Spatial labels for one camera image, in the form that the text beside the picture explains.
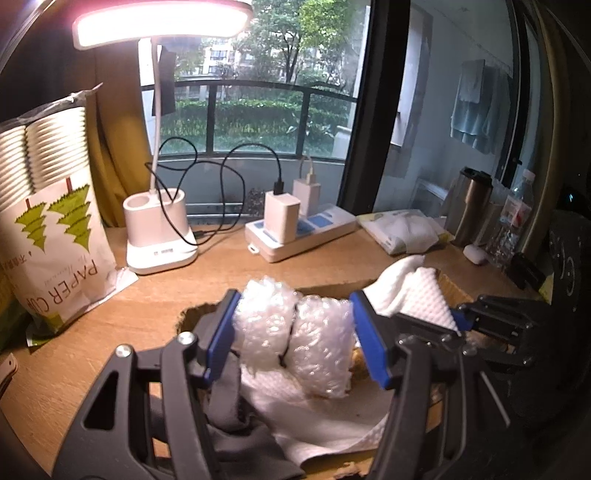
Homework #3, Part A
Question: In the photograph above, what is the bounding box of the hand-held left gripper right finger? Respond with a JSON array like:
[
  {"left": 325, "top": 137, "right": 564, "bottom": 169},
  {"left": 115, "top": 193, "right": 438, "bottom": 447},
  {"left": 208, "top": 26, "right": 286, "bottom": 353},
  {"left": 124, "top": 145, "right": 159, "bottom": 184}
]
[{"left": 349, "top": 290, "right": 541, "bottom": 480}]

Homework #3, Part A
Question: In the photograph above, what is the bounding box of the clear water bottle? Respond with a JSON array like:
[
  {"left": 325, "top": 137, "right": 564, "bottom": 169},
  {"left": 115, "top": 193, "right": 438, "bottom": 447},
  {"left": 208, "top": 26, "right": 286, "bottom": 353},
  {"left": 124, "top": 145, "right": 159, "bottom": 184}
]
[{"left": 487, "top": 170, "right": 535, "bottom": 271}]

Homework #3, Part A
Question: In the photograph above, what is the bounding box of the small black object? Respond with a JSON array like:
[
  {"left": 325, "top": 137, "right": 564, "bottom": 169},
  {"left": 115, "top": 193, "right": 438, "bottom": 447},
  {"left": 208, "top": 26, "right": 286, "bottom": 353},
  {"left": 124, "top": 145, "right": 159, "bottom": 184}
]
[{"left": 510, "top": 253, "right": 546, "bottom": 289}]

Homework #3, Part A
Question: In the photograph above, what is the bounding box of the teal hanging towel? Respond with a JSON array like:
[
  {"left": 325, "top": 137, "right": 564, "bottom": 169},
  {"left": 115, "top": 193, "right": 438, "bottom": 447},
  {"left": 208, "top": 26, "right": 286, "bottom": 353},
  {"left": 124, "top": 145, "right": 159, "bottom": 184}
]
[{"left": 450, "top": 69, "right": 511, "bottom": 155}]

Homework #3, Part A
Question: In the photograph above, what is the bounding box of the soft tissue pack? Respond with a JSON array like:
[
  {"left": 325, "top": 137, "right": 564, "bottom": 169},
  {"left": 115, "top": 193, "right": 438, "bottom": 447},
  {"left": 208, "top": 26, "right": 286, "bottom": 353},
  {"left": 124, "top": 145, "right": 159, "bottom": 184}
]
[{"left": 359, "top": 209, "right": 455, "bottom": 256}]

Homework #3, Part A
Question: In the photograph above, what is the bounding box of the black cable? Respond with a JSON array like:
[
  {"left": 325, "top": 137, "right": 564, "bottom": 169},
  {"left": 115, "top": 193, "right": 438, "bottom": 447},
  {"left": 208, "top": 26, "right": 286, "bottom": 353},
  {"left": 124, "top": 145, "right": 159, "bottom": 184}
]
[{"left": 147, "top": 137, "right": 286, "bottom": 243}]

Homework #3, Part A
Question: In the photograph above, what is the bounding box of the light blue hanging towel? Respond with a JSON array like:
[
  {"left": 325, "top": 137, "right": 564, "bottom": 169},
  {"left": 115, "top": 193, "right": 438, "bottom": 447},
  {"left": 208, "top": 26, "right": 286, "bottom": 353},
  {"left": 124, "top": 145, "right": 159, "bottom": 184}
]
[{"left": 459, "top": 60, "right": 485, "bottom": 102}]

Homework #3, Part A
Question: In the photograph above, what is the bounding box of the small white charger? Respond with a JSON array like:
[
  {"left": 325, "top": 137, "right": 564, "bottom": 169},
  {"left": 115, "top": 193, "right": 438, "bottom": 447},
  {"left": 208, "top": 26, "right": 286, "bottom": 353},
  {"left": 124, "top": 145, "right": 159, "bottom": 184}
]
[{"left": 293, "top": 179, "right": 321, "bottom": 217}]

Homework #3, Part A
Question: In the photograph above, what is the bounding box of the white power strip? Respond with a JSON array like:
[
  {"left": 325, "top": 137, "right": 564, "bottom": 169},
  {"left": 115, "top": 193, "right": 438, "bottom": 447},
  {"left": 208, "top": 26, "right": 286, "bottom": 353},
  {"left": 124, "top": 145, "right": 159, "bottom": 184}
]
[{"left": 245, "top": 204, "right": 358, "bottom": 264}]

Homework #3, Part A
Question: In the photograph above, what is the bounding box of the white earbud case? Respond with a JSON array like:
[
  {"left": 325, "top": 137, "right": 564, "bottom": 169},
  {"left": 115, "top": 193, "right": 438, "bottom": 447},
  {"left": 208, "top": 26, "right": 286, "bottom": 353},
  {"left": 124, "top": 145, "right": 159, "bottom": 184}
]
[{"left": 463, "top": 243, "right": 489, "bottom": 266}]

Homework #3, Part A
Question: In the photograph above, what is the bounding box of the bubble wrap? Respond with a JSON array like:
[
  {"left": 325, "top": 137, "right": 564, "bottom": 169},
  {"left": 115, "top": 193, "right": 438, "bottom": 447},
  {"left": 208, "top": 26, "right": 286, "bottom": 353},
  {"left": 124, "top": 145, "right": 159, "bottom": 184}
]
[{"left": 233, "top": 277, "right": 354, "bottom": 400}]

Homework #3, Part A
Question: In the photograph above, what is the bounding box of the white foam sheet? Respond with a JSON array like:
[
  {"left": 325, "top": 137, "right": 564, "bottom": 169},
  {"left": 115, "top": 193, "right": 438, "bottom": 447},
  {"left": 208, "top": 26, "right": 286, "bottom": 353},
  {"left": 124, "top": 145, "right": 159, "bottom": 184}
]
[{"left": 362, "top": 255, "right": 462, "bottom": 335}]

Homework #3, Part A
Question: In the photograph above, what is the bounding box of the black rectangular panel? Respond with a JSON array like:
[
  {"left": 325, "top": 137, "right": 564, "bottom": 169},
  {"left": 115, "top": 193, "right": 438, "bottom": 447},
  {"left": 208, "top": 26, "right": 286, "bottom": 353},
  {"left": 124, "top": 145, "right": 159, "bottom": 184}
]
[{"left": 152, "top": 46, "right": 177, "bottom": 118}]

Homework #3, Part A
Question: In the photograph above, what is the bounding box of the grey knitted glove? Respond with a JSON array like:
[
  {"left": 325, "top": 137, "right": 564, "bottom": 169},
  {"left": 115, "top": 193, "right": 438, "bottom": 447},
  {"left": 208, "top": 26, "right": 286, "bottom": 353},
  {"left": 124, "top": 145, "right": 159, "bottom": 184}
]
[{"left": 205, "top": 355, "right": 305, "bottom": 480}]

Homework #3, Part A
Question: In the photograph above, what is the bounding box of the steel tumbler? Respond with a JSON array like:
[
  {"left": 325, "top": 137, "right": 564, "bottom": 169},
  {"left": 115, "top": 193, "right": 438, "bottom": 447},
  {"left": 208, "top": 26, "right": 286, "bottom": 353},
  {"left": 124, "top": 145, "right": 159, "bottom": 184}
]
[{"left": 445, "top": 167, "right": 494, "bottom": 247}]

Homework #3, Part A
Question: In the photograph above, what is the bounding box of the white desk lamp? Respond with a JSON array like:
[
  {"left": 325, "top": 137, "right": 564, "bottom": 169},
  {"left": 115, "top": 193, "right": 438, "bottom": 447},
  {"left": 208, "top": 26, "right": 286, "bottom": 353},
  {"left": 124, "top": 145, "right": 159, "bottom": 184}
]
[{"left": 73, "top": 0, "right": 254, "bottom": 276}]

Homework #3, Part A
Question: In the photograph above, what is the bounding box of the olive curtain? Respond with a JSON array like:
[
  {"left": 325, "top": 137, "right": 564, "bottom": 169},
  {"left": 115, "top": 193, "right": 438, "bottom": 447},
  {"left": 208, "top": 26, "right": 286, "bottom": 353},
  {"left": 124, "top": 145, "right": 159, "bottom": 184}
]
[{"left": 85, "top": 44, "right": 153, "bottom": 229}]

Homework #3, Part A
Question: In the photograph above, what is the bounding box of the large white charger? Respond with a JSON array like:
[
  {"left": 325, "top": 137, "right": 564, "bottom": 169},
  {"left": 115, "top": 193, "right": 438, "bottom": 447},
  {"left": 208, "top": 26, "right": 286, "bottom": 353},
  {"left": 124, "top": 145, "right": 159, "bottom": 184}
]
[{"left": 264, "top": 191, "right": 301, "bottom": 244}]

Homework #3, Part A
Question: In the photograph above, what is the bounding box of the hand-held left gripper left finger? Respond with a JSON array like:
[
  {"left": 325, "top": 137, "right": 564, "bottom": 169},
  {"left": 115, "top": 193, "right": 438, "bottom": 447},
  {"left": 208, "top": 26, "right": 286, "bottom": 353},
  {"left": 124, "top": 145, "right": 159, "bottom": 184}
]
[{"left": 51, "top": 288, "right": 243, "bottom": 480}]

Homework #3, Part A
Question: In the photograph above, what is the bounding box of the green plastic package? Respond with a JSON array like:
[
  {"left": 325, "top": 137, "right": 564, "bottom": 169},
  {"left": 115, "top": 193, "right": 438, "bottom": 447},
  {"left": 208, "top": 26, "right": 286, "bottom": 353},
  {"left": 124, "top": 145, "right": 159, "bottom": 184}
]
[{"left": 0, "top": 272, "right": 28, "bottom": 352}]

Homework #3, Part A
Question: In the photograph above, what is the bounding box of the bag of paper cups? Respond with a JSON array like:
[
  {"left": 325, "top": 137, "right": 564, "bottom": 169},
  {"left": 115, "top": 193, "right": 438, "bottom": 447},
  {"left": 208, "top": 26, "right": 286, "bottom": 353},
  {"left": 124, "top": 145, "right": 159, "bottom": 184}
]
[{"left": 0, "top": 83, "right": 138, "bottom": 347}]

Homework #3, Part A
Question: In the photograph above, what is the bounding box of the white folding knife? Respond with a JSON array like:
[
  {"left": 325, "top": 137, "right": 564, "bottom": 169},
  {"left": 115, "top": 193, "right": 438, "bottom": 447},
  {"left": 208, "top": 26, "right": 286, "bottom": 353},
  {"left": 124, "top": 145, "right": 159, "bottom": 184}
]
[{"left": 0, "top": 353, "right": 18, "bottom": 398}]

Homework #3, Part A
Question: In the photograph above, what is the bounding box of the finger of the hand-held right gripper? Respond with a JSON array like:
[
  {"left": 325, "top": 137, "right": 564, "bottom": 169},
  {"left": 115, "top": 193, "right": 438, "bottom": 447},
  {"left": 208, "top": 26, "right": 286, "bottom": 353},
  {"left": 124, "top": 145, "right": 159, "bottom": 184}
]
[
  {"left": 462, "top": 333, "right": 532, "bottom": 370},
  {"left": 450, "top": 294, "right": 540, "bottom": 335}
]

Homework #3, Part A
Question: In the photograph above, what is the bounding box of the black window frame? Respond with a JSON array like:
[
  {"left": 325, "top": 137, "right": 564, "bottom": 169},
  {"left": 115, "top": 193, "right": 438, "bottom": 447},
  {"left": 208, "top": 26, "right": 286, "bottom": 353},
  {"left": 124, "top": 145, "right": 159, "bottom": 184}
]
[{"left": 339, "top": 0, "right": 411, "bottom": 217}]

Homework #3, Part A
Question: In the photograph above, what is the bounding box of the black balcony railing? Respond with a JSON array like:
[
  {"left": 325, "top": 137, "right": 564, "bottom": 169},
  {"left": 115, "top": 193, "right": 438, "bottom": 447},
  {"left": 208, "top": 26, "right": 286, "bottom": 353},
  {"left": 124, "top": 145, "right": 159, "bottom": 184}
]
[{"left": 141, "top": 78, "right": 361, "bottom": 162}]

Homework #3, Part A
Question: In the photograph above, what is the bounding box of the cardboard box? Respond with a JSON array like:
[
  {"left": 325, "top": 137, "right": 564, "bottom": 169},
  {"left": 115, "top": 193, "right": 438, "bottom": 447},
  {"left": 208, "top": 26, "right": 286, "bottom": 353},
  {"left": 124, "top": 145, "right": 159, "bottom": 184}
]
[{"left": 175, "top": 272, "right": 472, "bottom": 480}]

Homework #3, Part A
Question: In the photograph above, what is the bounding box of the white paper towel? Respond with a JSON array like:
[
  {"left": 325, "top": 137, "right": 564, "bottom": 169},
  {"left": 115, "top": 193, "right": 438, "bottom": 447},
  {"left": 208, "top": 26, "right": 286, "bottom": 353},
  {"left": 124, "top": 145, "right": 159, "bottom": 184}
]
[{"left": 240, "top": 369, "right": 393, "bottom": 467}]

